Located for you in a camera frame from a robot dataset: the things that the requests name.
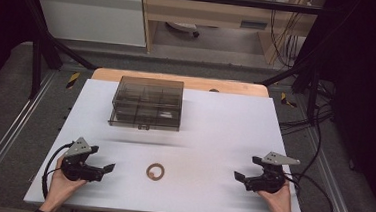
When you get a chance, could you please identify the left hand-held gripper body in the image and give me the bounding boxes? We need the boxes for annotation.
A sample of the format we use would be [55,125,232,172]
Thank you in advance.
[59,135,107,184]

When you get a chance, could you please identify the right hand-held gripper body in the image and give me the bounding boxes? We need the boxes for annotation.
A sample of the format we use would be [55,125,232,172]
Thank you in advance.
[243,149,302,196]

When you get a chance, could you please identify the brown ring bracelet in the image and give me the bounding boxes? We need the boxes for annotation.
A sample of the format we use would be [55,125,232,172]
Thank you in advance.
[145,161,167,183]

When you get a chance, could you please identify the smoky clear drawer box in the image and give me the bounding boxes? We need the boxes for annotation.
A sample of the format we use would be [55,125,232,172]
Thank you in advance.
[107,75,186,134]

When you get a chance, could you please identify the person's right hand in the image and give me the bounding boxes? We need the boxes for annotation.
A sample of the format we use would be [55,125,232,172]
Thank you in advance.
[256,177,295,212]

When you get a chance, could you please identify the person's left hand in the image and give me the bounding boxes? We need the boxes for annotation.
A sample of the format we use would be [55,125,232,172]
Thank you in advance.
[47,155,90,204]

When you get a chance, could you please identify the white table cover board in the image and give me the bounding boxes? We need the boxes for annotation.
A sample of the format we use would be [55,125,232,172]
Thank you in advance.
[23,74,314,212]

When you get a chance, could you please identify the yellow black tape marker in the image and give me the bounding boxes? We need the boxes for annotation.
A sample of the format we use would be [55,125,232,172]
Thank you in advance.
[279,91,298,109]
[65,70,81,90]

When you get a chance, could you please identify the wooden table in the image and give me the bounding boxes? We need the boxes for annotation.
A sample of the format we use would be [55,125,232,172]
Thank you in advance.
[90,66,272,99]

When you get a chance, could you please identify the black curtain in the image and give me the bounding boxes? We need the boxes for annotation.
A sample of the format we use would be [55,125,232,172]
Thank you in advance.
[0,0,42,103]
[288,0,376,212]

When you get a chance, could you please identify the white cabinet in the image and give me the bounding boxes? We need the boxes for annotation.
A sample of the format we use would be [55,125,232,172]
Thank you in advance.
[30,0,150,48]

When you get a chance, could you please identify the white chair base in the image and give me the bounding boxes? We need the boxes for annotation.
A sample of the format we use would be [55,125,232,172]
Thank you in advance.
[164,20,202,39]

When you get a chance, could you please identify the light wooden desk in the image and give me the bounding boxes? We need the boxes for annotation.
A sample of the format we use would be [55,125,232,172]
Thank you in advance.
[135,0,328,69]

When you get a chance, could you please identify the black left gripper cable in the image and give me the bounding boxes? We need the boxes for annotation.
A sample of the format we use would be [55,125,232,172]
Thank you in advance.
[40,139,75,202]

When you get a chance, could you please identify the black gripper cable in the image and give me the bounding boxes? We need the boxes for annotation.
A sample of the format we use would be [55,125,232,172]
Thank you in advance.
[282,172,337,212]
[40,139,75,202]

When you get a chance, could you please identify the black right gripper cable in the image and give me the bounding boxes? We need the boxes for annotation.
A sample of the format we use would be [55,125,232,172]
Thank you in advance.
[282,172,337,212]

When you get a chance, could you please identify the aluminium floor rail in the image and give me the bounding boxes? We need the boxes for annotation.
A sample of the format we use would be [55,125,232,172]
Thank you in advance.
[0,67,58,207]
[297,93,369,212]

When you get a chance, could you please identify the black floor cables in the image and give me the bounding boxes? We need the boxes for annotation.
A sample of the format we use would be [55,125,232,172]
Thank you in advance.
[277,77,337,140]

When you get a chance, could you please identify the hanging black cables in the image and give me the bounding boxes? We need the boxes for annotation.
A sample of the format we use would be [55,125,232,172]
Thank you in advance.
[266,0,318,71]

